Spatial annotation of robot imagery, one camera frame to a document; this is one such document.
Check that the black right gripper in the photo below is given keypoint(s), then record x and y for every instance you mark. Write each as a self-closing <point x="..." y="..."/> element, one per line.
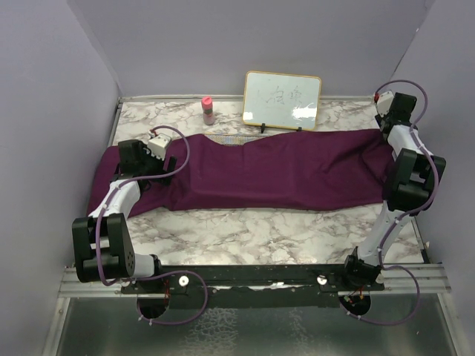
<point x="380" y="119"/>

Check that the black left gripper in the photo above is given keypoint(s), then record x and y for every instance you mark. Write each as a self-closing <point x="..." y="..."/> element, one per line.
<point x="145" y="149"/>

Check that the purple cloth wrap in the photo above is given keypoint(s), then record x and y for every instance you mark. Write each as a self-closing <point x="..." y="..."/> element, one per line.
<point x="319" y="171"/>

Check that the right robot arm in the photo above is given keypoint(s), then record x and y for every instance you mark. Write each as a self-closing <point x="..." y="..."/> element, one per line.
<point x="408" y="189"/>

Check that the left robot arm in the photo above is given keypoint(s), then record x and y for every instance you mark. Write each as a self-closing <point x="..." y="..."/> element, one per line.
<point x="102" y="244"/>

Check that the metal mesh tray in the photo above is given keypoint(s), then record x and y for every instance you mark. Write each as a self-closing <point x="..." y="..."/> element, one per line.
<point x="231" y="140"/>

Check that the pink lid spice bottle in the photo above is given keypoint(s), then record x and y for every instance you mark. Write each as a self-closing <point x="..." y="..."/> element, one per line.
<point x="208" y="111"/>

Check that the yellow framed whiteboard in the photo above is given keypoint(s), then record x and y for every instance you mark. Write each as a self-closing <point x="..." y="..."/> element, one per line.
<point x="280" y="100"/>

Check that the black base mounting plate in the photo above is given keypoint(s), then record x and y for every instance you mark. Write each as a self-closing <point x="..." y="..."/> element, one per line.
<point x="249" y="287"/>

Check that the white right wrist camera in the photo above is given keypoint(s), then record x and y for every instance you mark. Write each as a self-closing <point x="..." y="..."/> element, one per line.
<point x="383" y="102"/>

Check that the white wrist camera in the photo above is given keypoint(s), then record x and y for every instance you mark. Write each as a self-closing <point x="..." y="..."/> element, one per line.
<point x="158" y="145"/>
<point x="383" y="102"/>

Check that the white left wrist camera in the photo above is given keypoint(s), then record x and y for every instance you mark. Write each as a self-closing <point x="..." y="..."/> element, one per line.
<point x="158" y="145"/>

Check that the aluminium frame rail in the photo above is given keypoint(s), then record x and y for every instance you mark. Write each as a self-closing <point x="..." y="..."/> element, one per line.
<point x="432" y="279"/>

